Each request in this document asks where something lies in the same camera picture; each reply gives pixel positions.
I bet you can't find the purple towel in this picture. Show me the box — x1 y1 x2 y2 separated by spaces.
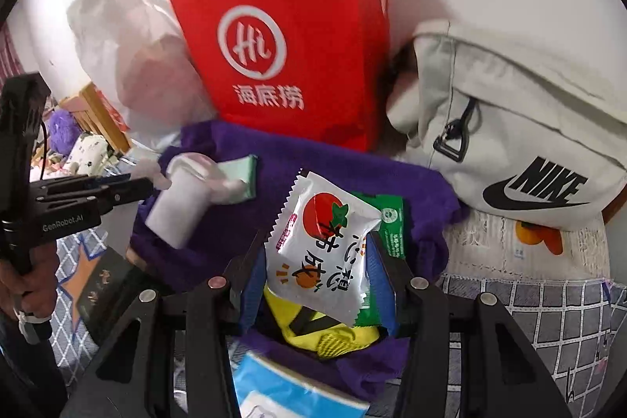
130 120 464 402

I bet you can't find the dark green box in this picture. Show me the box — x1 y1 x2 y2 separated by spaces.
71 246 162 343

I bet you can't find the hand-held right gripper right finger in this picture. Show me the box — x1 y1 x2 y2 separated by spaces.
367 229 574 418

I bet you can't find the blue tissue pack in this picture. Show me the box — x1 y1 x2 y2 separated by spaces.
230 352 370 418

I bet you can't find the white sock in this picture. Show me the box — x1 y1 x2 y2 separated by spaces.
145 152 246 249

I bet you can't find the green packet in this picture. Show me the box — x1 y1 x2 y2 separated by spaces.
352 190 408 328

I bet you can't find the red paper bag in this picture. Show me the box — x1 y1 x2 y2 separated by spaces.
163 0 390 153

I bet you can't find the mint green cloth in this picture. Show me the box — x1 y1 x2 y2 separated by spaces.
216 154 259 203

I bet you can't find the white snack packet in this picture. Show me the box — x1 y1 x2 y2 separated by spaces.
265 170 382 327

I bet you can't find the white pillow with orange print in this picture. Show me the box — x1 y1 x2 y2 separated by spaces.
441 203 611 289

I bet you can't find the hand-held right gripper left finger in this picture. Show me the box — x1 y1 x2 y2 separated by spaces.
59 229 268 418

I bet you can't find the beige sling bag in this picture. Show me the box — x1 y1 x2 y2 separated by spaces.
387 19 627 230

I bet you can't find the person's left forearm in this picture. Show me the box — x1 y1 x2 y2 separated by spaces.
0 313 65 418

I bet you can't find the purple plush toy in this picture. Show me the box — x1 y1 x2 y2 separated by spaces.
49 109 82 154

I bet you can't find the person's left hand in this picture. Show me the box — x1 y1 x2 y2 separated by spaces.
0 246 51 317

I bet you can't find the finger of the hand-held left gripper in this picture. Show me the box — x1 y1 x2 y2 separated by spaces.
29 176 133 198
93 177 156 206

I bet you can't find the red striped curtain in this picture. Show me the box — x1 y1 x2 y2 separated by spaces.
0 21 23 81

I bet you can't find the wooden cabinet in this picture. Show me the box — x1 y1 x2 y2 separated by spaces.
59 81 133 154

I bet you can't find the white plastic bag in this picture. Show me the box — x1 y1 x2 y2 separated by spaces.
66 0 219 152

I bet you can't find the wooden headboard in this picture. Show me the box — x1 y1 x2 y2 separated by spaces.
602 197 624 225

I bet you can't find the white dotted cloth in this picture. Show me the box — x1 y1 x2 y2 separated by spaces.
66 133 121 176

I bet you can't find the grey grid bedsheet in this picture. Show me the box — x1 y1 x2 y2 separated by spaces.
29 144 627 418

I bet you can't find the yellow pouch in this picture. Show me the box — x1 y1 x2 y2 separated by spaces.
263 283 388 361

